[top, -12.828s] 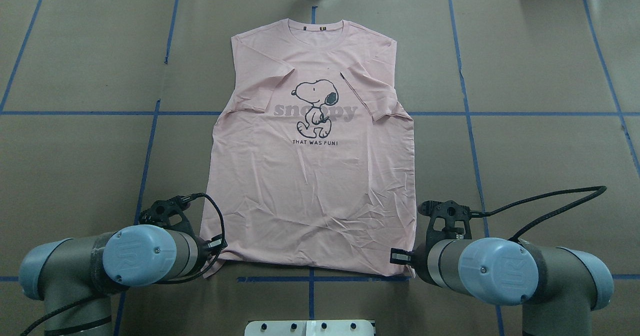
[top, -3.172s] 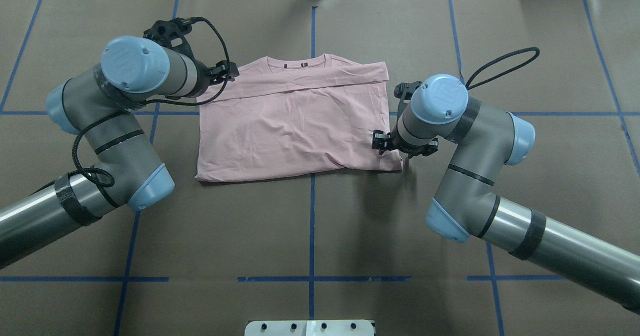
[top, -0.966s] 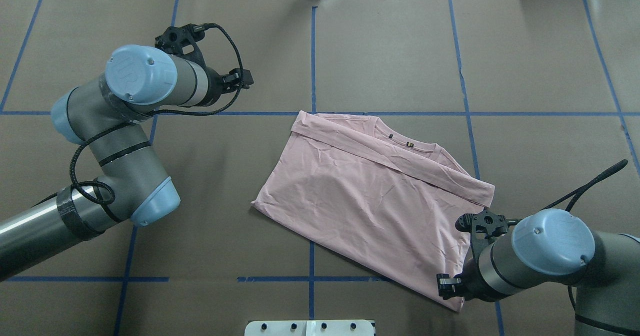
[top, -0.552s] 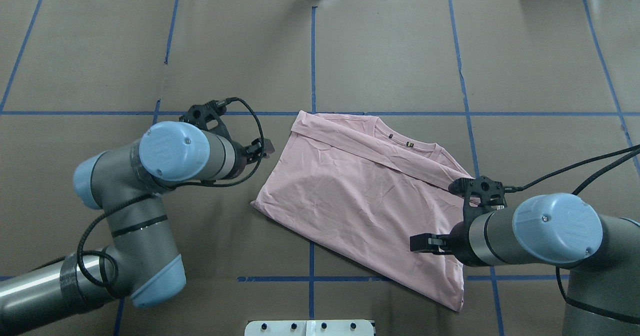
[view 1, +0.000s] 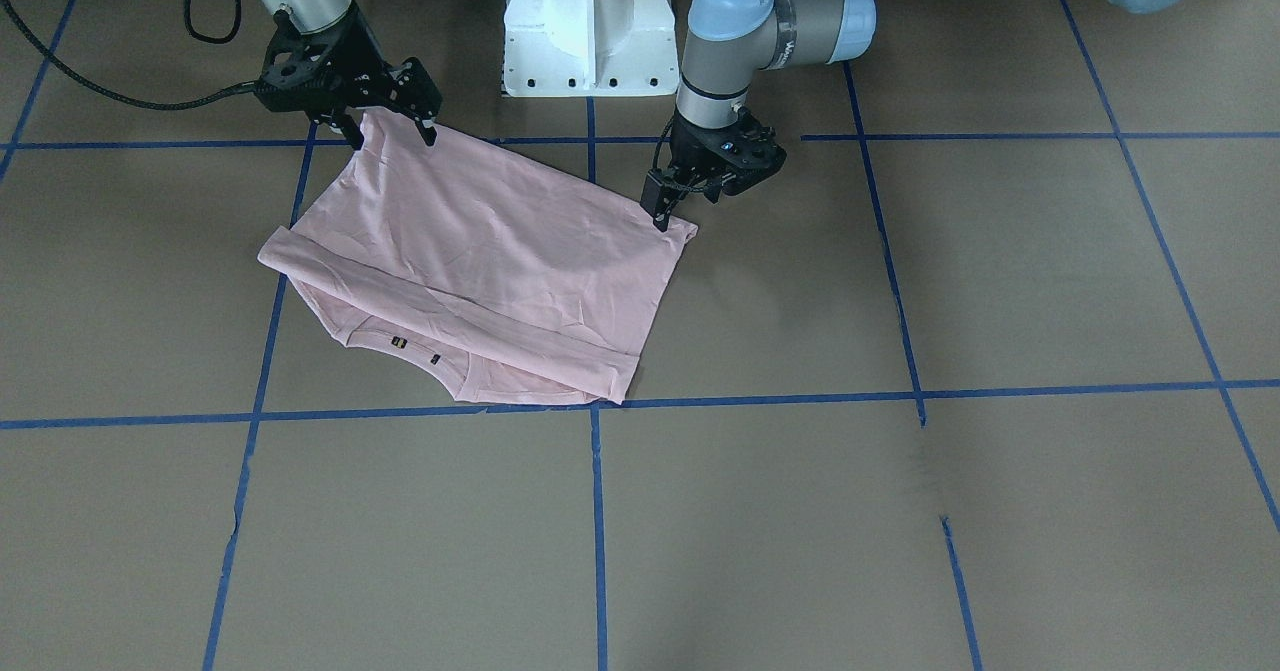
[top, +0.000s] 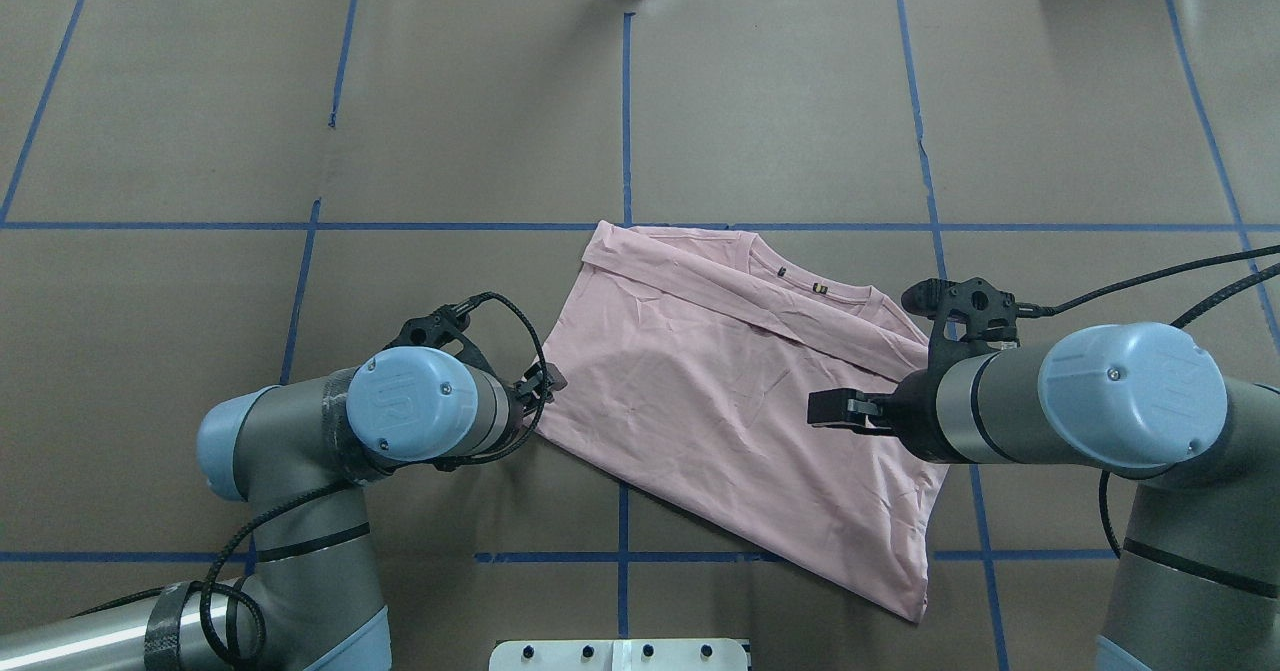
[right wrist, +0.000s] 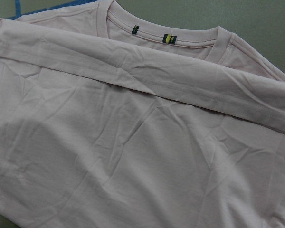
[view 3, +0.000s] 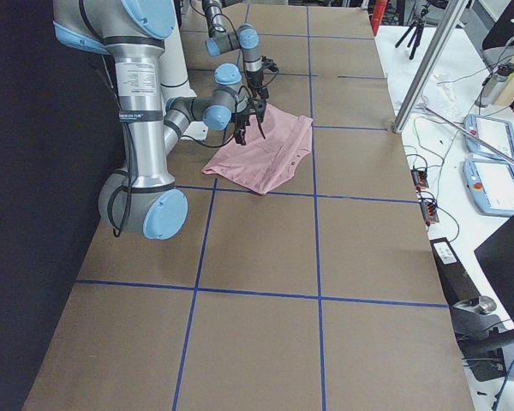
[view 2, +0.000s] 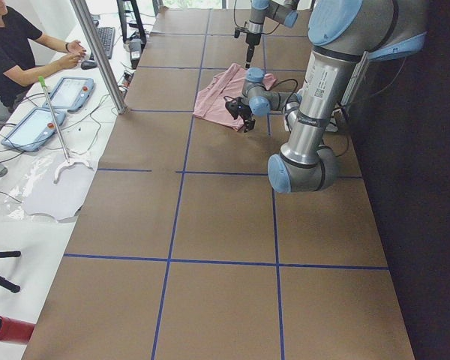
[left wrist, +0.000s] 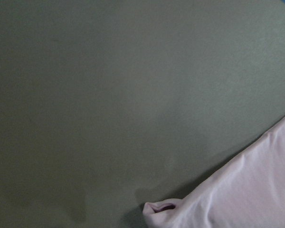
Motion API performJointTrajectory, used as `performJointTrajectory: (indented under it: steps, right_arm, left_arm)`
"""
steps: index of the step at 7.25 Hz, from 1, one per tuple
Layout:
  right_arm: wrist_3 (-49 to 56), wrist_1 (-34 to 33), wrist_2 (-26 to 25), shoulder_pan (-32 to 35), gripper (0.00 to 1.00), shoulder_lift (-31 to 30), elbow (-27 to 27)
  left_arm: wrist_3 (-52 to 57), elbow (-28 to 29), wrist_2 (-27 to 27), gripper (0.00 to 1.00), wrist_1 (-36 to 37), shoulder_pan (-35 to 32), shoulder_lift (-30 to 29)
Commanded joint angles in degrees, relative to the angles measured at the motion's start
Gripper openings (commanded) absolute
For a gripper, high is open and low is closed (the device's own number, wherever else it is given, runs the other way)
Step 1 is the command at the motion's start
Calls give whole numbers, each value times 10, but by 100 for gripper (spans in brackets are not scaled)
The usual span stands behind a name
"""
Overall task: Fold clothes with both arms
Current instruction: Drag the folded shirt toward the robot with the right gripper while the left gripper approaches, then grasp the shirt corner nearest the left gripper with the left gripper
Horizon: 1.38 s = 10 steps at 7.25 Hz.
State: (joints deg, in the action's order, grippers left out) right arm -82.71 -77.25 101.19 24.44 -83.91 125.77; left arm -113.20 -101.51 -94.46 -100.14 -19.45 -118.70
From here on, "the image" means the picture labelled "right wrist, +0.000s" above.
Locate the pink Snoopy t-shirt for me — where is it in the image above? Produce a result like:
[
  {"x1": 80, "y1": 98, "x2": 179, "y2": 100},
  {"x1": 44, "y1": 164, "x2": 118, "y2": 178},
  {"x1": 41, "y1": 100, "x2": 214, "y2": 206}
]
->
[{"x1": 0, "y1": 0, "x2": 285, "y2": 228}]

